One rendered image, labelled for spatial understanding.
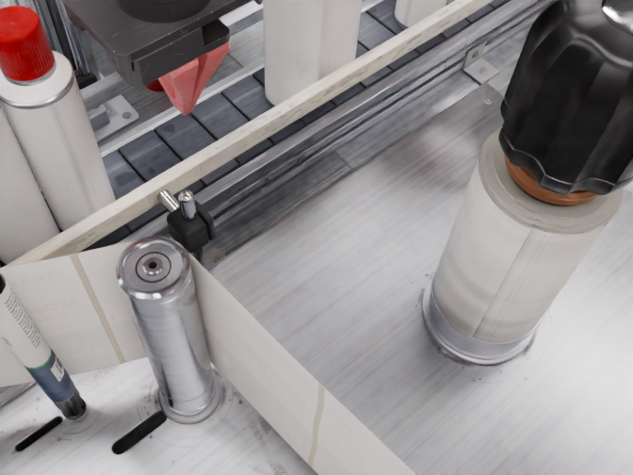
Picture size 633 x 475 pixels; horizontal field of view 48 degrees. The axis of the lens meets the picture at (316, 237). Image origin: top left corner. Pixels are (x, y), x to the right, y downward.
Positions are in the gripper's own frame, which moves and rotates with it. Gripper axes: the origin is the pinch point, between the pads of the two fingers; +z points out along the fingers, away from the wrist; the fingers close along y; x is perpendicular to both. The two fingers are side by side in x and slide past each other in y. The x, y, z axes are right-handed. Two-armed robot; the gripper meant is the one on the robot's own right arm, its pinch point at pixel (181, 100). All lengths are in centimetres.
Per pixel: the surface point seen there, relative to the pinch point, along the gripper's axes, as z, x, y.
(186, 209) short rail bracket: 7.9, -2.7, -2.5
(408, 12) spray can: 11.1, 5.1, 30.3
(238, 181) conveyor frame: 13.9, 0.7, 4.8
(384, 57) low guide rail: 10.6, 1.6, 23.3
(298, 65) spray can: 7.3, 3.4, 13.8
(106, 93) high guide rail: 5.9, 9.4, -1.4
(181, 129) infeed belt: 13.5, 8.6, 4.3
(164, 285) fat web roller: -4.7, -14.0, -10.4
